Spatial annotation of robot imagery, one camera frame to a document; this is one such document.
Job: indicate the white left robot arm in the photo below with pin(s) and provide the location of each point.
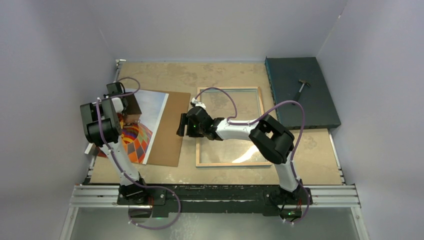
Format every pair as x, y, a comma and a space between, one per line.
130, 179

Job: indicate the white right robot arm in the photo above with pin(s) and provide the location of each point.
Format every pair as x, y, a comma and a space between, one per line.
273, 140

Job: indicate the brown backing board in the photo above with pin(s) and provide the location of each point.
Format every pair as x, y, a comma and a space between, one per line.
165, 145

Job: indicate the blue wooden picture frame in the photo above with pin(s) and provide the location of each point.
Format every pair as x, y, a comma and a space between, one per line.
232, 164

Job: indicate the hot air balloon photo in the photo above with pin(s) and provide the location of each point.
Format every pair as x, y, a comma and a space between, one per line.
136, 124

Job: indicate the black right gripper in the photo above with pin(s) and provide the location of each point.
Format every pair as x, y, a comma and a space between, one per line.
185, 120

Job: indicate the dark grey flat box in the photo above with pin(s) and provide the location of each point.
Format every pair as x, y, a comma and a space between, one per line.
315, 108

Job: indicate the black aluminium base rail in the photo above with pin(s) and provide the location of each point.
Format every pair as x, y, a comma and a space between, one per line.
267, 200

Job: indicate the claw hammer with grey handle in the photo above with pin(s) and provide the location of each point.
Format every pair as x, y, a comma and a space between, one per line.
298, 94

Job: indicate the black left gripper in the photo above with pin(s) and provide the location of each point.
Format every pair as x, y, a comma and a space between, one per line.
104, 95

